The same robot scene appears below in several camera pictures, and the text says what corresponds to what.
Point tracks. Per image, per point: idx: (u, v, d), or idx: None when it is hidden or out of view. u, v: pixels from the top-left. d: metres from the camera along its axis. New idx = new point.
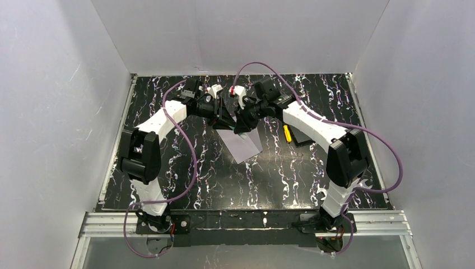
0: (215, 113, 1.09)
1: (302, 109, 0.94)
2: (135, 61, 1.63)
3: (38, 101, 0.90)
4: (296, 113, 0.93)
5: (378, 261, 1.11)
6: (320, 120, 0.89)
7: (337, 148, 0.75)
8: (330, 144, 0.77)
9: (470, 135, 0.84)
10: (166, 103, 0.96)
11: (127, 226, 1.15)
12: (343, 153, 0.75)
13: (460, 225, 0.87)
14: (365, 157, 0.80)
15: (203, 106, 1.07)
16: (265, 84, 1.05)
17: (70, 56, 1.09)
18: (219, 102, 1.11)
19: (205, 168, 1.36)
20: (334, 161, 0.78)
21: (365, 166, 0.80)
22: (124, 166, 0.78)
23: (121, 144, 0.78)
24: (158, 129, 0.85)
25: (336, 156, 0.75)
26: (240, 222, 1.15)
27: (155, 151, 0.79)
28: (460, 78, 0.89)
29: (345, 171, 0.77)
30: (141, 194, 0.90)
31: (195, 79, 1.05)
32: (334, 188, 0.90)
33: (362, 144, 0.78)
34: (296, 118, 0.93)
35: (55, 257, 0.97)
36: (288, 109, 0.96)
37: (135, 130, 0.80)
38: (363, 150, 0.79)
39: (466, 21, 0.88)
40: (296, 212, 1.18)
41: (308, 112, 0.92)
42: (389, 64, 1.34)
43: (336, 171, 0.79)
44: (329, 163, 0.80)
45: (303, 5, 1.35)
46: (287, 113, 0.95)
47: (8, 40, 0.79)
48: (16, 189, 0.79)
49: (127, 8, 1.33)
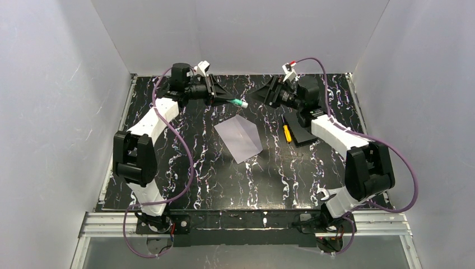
0: (208, 92, 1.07)
1: (330, 120, 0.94)
2: (135, 61, 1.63)
3: (38, 100, 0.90)
4: (324, 124, 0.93)
5: (378, 261, 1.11)
6: (344, 130, 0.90)
7: (356, 156, 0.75)
8: (349, 151, 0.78)
9: (470, 134, 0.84)
10: (156, 102, 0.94)
11: (127, 226, 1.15)
12: (362, 161, 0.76)
13: (461, 225, 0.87)
14: (386, 173, 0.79)
15: (196, 88, 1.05)
16: (309, 96, 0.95)
17: (70, 56, 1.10)
18: (209, 79, 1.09)
19: (205, 168, 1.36)
20: (351, 168, 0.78)
21: (386, 183, 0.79)
22: (120, 171, 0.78)
23: (115, 148, 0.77)
24: (150, 130, 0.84)
25: (353, 161, 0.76)
26: (240, 222, 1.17)
27: (150, 153, 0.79)
28: (461, 78, 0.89)
29: (362, 179, 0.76)
30: (139, 196, 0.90)
31: (180, 70, 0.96)
32: (345, 195, 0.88)
33: (383, 157, 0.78)
34: (324, 129, 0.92)
35: (55, 256, 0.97)
36: (316, 120, 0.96)
37: (128, 134, 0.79)
38: (384, 164, 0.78)
39: (466, 20, 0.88)
40: (296, 212, 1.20)
41: (335, 124, 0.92)
42: (389, 64, 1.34)
43: (353, 180, 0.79)
44: (347, 172, 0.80)
45: (303, 5, 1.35)
46: (315, 124, 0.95)
47: (8, 40, 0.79)
48: (15, 188, 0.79)
49: (127, 8, 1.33)
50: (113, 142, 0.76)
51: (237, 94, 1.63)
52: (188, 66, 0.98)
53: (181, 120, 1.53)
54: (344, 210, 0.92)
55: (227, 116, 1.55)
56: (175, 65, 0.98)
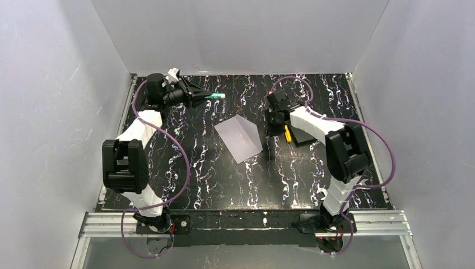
0: (186, 93, 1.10)
1: (307, 112, 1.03)
2: (135, 62, 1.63)
3: (38, 101, 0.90)
4: (301, 114, 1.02)
5: (378, 262, 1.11)
6: (321, 117, 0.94)
7: (333, 139, 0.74)
8: (327, 135, 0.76)
9: (471, 134, 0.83)
10: (140, 113, 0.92)
11: (125, 226, 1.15)
12: (339, 144, 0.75)
13: (460, 226, 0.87)
14: (364, 151, 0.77)
15: (174, 94, 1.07)
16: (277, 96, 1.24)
17: (70, 56, 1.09)
18: (182, 82, 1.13)
19: (205, 168, 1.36)
20: (330, 151, 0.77)
21: (365, 162, 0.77)
22: (112, 181, 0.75)
23: (105, 158, 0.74)
24: (139, 137, 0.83)
25: (330, 143, 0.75)
26: (240, 222, 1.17)
27: (143, 157, 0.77)
28: (460, 78, 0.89)
29: (342, 159, 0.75)
30: (136, 202, 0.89)
31: (156, 82, 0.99)
32: (333, 183, 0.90)
33: (358, 135, 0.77)
34: (301, 117, 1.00)
35: (55, 257, 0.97)
36: (294, 112, 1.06)
37: (116, 142, 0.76)
38: (360, 143, 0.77)
39: (466, 21, 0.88)
40: (296, 212, 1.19)
41: (311, 114, 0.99)
42: (389, 64, 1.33)
43: (333, 161, 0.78)
44: (326, 154, 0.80)
45: (303, 6, 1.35)
46: (293, 115, 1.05)
47: (8, 41, 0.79)
48: (15, 189, 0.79)
49: (127, 7, 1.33)
50: (102, 152, 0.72)
51: (237, 95, 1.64)
52: (162, 78, 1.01)
53: (181, 120, 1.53)
54: (342, 203, 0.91)
55: (227, 116, 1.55)
56: (148, 78, 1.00)
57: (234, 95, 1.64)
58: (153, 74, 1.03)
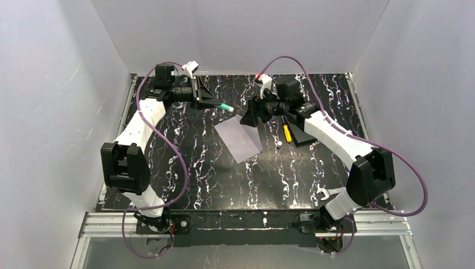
0: (194, 96, 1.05)
1: (326, 120, 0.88)
2: (135, 62, 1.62)
3: (38, 101, 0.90)
4: (319, 124, 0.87)
5: (378, 262, 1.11)
6: (345, 134, 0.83)
7: (363, 168, 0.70)
8: (355, 162, 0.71)
9: (471, 134, 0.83)
10: (141, 106, 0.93)
11: (126, 226, 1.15)
12: (368, 173, 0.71)
13: (460, 226, 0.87)
14: (389, 177, 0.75)
15: (181, 91, 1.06)
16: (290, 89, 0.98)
17: (70, 56, 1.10)
18: (195, 81, 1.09)
19: (205, 168, 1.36)
20: (356, 177, 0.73)
21: (387, 187, 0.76)
22: (113, 183, 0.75)
23: (105, 161, 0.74)
24: (138, 138, 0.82)
25: (359, 172, 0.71)
26: (239, 222, 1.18)
27: (142, 161, 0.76)
28: (461, 78, 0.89)
29: (367, 188, 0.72)
30: (136, 202, 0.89)
31: (164, 68, 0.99)
32: (345, 197, 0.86)
33: (387, 163, 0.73)
34: (319, 129, 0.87)
35: (54, 258, 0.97)
36: (310, 119, 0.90)
37: (115, 144, 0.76)
38: (387, 170, 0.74)
39: (465, 21, 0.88)
40: (296, 212, 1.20)
41: (332, 125, 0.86)
42: (389, 64, 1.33)
43: (357, 189, 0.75)
44: (350, 180, 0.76)
45: (303, 5, 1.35)
46: (309, 123, 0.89)
47: (8, 40, 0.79)
48: (15, 188, 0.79)
49: (127, 7, 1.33)
50: (101, 155, 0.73)
51: (237, 95, 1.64)
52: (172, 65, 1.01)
53: (181, 120, 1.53)
54: (347, 213, 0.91)
55: (227, 116, 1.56)
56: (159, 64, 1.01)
57: (234, 95, 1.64)
58: (166, 64, 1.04)
